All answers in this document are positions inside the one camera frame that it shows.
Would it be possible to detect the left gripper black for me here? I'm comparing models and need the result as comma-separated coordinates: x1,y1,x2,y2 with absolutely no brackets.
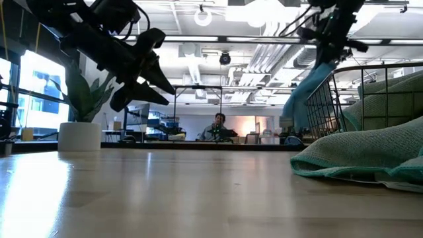
59,19,176,112

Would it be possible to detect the artificial green succulent plant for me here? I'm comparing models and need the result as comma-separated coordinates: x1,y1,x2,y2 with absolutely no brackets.
49,62,116,124

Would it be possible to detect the white plant pot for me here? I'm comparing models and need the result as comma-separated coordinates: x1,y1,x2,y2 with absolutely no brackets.
58,122,102,152

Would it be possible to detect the black computer monitor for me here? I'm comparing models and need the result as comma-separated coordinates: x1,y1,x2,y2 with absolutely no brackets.
124,102,151,133

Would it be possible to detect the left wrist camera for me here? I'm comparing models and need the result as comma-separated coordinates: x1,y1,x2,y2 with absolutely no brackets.
134,28,167,56

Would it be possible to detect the white ring ceiling lamp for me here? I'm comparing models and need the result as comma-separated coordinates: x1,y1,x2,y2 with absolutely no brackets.
194,8,213,27

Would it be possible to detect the yellow hanging strap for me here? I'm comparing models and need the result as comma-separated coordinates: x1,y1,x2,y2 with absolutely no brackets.
0,0,9,62
34,22,42,54

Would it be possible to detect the pale green microfiber towel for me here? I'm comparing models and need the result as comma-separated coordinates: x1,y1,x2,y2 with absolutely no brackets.
290,115,423,194
342,71,423,132

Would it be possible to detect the blue microfiber towel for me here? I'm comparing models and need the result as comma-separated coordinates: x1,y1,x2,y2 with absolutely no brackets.
282,61,338,132

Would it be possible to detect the person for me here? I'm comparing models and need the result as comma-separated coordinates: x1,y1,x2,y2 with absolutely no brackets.
199,112,229,142

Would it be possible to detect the black aluminium table frame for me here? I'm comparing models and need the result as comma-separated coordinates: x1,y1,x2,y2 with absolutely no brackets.
11,140,305,153

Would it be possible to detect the copper wire basket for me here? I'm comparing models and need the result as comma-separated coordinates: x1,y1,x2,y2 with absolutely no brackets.
305,61,423,141

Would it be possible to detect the long ceiling light bar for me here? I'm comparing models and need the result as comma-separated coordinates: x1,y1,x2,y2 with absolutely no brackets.
112,32,423,46

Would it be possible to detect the silver ventilation duct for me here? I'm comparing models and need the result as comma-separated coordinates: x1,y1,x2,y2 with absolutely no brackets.
246,19,318,83

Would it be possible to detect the large window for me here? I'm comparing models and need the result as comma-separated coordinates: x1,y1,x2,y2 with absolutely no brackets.
0,49,72,133

